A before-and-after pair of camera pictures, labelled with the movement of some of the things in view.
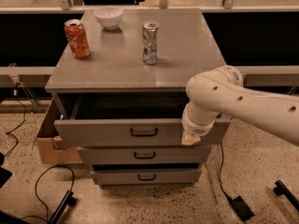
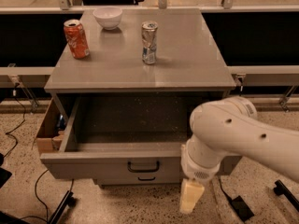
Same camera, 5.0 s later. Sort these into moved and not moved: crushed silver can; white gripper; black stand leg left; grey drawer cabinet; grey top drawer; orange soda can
Moved: grey top drawer; white gripper
Not moved: grey drawer cabinet; orange soda can; black stand leg left; crushed silver can
